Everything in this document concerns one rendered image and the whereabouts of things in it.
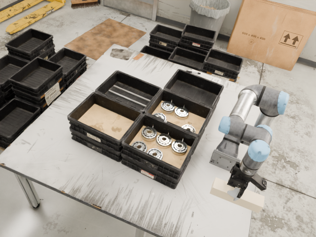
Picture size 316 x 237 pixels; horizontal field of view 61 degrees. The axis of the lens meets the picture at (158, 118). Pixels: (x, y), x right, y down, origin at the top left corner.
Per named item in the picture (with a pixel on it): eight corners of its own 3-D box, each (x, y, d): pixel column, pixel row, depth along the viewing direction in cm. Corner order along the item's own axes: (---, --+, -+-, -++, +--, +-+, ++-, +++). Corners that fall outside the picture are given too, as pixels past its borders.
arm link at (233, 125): (245, 75, 150) (221, 116, 113) (264, 82, 146) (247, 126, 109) (239, 93, 156) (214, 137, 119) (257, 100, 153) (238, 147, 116)
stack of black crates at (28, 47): (39, 61, 330) (30, 27, 297) (59, 69, 325) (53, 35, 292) (15, 79, 303) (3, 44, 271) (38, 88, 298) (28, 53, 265)
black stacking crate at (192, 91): (220, 97, 219) (224, 86, 211) (209, 119, 199) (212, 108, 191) (176, 79, 228) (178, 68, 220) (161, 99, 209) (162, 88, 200)
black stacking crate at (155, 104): (209, 120, 199) (212, 109, 191) (194, 147, 180) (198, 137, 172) (161, 100, 208) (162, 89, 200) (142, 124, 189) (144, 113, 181)
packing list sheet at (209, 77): (222, 78, 255) (222, 78, 254) (217, 93, 239) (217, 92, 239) (189, 68, 261) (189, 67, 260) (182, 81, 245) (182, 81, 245)
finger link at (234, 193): (224, 196, 127) (231, 182, 123) (236, 201, 126) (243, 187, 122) (223, 201, 125) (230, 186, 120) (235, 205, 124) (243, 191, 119)
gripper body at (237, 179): (229, 172, 126) (237, 157, 117) (247, 179, 124) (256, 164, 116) (225, 185, 121) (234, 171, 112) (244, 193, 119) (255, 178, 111)
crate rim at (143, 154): (198, 138, 173) (199, 136, 171) (180, 174, 153) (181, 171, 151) (143, 114, 182) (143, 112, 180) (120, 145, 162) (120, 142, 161)
